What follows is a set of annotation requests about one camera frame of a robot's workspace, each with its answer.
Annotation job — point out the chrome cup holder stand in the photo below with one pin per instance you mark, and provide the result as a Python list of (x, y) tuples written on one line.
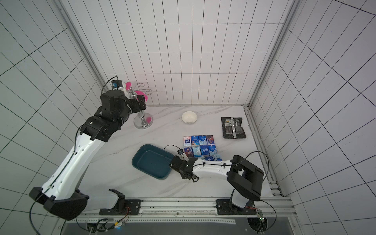
[(143, 120)]

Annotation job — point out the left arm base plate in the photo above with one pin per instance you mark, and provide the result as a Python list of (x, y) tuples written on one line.
[(123, 207)]

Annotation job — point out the blue red pocket tissue pack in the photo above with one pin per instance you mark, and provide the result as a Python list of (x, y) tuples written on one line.
[(210, 140)]

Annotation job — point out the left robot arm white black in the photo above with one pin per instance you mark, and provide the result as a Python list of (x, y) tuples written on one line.
[(60, 195)]

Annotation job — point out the pink cup upper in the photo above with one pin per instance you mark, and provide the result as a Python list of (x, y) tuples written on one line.
[(128, 86)]

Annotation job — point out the black snack bag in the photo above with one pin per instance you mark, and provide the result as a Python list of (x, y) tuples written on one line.
[(232, 129)]

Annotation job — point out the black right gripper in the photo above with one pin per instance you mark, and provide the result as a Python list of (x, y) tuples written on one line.
[(178, 164)]

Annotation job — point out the blue red pack second row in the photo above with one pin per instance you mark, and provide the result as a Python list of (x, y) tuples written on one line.
[(189, 152)]

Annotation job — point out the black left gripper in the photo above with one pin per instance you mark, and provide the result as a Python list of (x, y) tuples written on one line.
[(135, 103)]

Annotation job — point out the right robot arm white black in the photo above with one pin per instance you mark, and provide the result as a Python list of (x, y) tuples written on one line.
[(245, 177)]

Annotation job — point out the blue tissue pack second row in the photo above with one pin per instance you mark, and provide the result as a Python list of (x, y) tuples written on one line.
[(212, 150)]

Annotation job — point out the white bowl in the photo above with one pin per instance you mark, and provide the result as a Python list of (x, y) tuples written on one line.
[(189, 117)]

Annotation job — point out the blue Tempo pack third row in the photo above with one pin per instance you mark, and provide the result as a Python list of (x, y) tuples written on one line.
[(209, 158)]

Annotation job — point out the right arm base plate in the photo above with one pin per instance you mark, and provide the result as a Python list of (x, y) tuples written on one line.
[(226, 207)]

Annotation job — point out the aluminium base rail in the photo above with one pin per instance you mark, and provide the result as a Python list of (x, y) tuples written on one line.
[(164, 210)]

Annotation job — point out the teal storage tray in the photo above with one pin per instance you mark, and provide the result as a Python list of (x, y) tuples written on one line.
[(153, 161)]

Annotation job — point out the blue white pocket tissue pack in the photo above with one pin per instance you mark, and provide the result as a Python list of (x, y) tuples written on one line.
[(202, 140)]

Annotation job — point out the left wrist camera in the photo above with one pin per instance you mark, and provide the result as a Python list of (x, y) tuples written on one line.
[(116, 84)]

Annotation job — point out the dark blue Tempo tissue pack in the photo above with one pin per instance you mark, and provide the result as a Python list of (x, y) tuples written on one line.
[(204, 150)]

